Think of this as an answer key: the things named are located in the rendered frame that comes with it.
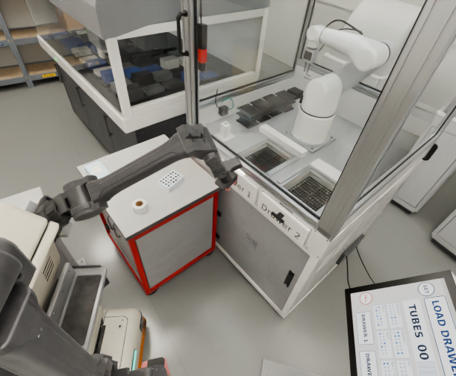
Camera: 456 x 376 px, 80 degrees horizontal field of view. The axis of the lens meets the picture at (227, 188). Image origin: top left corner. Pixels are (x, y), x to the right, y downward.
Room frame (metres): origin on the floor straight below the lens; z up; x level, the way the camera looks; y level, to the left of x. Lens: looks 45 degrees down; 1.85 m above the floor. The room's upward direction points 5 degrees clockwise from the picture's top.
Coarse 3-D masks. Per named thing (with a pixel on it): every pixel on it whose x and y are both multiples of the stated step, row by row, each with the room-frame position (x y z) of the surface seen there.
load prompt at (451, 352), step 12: (432, 300) 0.34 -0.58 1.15; (444, 300) 0.33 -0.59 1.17; (432, 312) 0.31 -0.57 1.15; (444, 312) 0.30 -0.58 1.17; (432, 324) 0.28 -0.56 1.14; (444, 324) 0.28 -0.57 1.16; (444, 336) 0.25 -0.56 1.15; (444, 348) 0.22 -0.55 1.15; (444, 360) 0.20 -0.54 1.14; (444, 372) 0.18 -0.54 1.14
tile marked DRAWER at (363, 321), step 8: (360, 312) 0.35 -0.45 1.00; (368, 312) 0.35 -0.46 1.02; (360, 320) 0.33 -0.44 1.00; (368, 320) 0.33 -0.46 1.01; (360, 328) 0.31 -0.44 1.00; (368, 328) 0.30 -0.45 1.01; (360, 336) 0.28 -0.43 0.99; (368, 336) 0.28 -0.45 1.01; (360, 344) 0.26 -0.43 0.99; (368, 344) 0.26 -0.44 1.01
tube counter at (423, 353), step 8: (416, 344) 0.24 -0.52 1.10; (424, 344) 0.24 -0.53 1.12; (416, 352) 0.22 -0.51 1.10; (424, 352) 0.22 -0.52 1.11; (432, 352) 0.22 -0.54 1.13; (416, 360) 0.21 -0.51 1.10; (424, 360) 0.20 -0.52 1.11; (432, 360) 0.20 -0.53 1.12; (424, 368) 0.19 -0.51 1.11; (432, 368) 0.19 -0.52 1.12
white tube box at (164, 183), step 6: (168, 174) 1.11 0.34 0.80; (174, 174) 1.12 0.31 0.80; (180, 174) 1.12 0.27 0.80; (162, 180) 1.06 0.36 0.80; (168, 180) 1.06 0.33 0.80; (174, 180) 1.07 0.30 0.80; (180, 180) 1.08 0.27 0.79; (162, 186) 1.03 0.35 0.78; (168, 186) 1.03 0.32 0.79; (174, 186) 1.04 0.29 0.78
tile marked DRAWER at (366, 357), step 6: (360, 354) 0.24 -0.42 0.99; (366, 354) 0.24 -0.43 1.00; (372, 354) 0.23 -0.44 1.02; (360, 360) 0.22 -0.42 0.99; (366, 360) 0.22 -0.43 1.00; (372, 360) 0.22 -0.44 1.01; (360, 366) 0.21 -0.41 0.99; (366, 366) 0.21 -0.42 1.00; (372, 366) 0.20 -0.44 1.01; (360, 372) 0.19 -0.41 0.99; (366, 372) 0.19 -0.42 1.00; (372, 372) 0.19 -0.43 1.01
